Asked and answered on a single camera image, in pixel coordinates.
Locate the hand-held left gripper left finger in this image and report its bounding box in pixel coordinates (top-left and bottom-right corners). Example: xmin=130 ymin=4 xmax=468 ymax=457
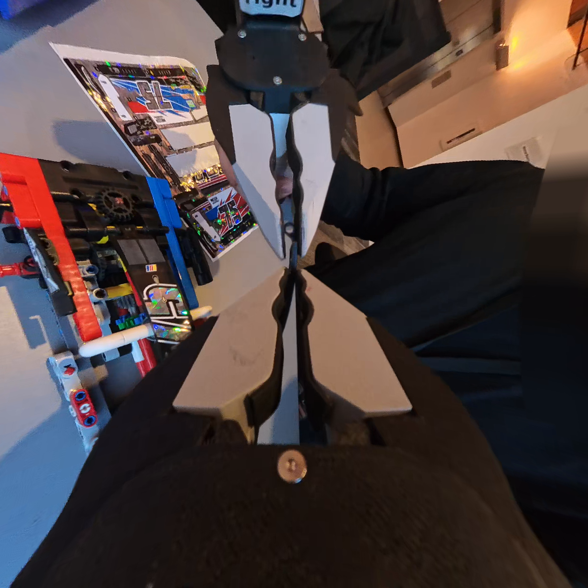
xmin=173 ymin=268 xmax=295 ymax=444

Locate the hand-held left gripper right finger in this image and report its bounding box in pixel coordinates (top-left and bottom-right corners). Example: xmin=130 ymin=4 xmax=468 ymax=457
xmin=296 ymin=270 xmax=413 ymax=425

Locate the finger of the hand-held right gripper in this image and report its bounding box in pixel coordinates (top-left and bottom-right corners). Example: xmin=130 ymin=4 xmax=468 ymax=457
xmin=285 ymin=102 xmax=336 ymax=258
xmin=227 ymin=103 xmax=289 ymax=260

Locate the black curved brick panel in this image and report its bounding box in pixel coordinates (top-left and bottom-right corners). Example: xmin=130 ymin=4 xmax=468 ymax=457
xmin=277 ymin=195 xmax=300 ymax=273

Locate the toy brick car model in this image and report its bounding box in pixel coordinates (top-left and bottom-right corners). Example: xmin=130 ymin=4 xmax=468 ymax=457
xmin=0 ymin=153 xmax=215 ymax=453

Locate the person's right hand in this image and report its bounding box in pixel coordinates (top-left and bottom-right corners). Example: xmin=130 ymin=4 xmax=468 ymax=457
xmin=274 ymin=156 xmax=296 ymax=205

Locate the holographic sticker sheet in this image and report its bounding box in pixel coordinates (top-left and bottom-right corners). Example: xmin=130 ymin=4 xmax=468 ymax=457
xmin=50 ymin=42 xmax=259 ymax=262

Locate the wall lamp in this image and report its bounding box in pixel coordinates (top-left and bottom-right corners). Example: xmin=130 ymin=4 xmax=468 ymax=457
xmin=494 ymin=36 xmax=522 ymax=70

